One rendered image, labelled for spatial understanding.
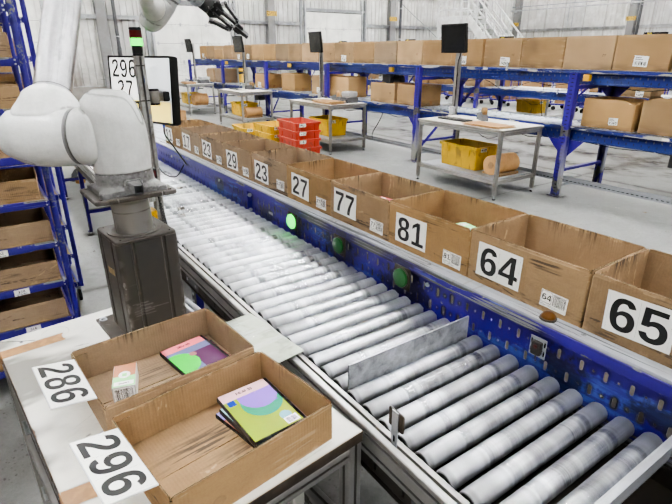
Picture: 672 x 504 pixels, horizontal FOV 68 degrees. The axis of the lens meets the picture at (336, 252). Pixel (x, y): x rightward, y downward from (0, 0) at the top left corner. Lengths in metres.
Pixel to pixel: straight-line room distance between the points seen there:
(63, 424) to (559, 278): 1.30
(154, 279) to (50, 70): 0.65
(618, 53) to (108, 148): 5.68
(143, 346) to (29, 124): 0.66
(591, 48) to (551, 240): 4.91
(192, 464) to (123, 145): 0.83
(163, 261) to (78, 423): 0.49
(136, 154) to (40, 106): 0.27
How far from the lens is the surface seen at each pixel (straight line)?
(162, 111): 2.53
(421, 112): 7.80
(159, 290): 1.59
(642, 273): 1.68
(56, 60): 1.69
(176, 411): 1.27
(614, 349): 1.42
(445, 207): 2.08
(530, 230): 1.85
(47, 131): 1.54
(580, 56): 6.64
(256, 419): 1.20
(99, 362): 1.51
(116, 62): 2.80
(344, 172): 2.59
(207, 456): 1.19
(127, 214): 1.53
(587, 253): 1.76
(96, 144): 1.49
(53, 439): 1.37
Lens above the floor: 1.57
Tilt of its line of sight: 22 degrees down
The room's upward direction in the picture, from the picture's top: straight up
